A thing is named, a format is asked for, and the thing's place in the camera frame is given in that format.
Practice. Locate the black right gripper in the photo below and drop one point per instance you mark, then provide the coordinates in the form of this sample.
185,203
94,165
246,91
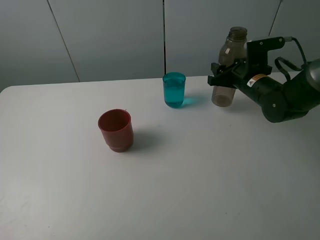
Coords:
259,87

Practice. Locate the smoky translucent plastic bottle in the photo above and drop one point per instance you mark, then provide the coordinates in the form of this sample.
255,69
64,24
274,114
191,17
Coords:
233,48

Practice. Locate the teal translucent plastic cup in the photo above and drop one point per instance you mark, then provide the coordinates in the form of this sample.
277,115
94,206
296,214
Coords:
174,89

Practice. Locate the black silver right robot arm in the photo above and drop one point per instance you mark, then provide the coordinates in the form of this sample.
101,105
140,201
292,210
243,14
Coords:
301,94

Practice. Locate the red plastic cup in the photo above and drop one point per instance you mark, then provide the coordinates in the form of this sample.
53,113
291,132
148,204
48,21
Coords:
116,128

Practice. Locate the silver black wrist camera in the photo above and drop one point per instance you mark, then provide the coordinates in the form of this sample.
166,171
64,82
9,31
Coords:
257,54

